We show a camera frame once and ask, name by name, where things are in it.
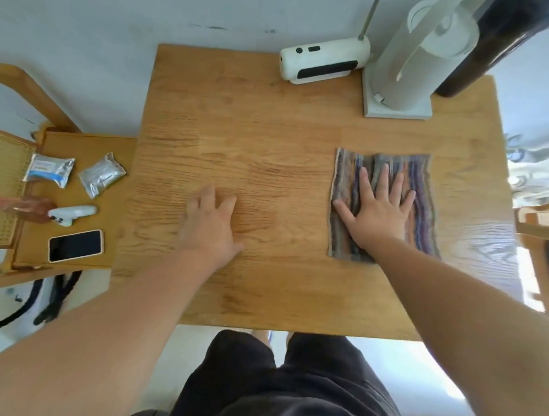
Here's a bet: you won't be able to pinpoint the plain wooden chair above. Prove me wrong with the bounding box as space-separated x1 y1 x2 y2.
514 205 549 309

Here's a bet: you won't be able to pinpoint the white oblong device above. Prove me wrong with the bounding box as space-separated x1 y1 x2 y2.
279 36 371 85

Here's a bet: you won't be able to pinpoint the brown spray bottle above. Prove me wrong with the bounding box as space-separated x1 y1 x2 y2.
0 195 57 225

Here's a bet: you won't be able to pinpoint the white controller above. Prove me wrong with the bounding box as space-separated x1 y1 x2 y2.
47 205 98 227

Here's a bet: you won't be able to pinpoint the smartphone with cream case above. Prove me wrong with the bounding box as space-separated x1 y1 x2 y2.
47 229 105 264

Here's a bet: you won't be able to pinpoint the black braided ropes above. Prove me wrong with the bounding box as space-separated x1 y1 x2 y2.
0 270 83 329

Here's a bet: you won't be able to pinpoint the person's left hand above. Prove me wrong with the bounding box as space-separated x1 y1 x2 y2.
176 185 245 273

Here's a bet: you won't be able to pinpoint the blue white wipes packet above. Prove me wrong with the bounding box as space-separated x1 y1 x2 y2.
22 153 76 189

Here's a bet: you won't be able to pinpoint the person's right forearm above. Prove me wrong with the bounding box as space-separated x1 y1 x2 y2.
371 238 549 416

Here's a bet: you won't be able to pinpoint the person's right hand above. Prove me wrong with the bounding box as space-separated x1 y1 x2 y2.
332 164 417 254

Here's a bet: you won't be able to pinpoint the black bottle orange cap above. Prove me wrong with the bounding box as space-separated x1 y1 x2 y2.
433 0 549 98

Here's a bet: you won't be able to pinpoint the white radiator pipes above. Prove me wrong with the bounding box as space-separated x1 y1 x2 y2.
504 135 549 206

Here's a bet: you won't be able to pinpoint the silver foil packet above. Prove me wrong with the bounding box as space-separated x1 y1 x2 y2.
78 152 128 199

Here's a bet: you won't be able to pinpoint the black shorts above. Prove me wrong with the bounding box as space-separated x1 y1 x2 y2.
169 329 402 416

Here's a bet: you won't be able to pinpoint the person's left forearm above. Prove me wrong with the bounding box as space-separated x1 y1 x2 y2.
0 250 224 416

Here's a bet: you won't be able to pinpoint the striped cleaning cloth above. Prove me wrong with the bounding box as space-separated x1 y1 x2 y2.
327 147 441 263

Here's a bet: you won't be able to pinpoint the wooden rattan chair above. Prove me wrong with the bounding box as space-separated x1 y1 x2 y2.
0 63 138 288

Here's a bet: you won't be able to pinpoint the white exercise machine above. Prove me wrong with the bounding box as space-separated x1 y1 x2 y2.
0 274 112 343

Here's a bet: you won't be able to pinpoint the white cylinder appliance square base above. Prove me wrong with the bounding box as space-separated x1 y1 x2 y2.
362 0 494 120

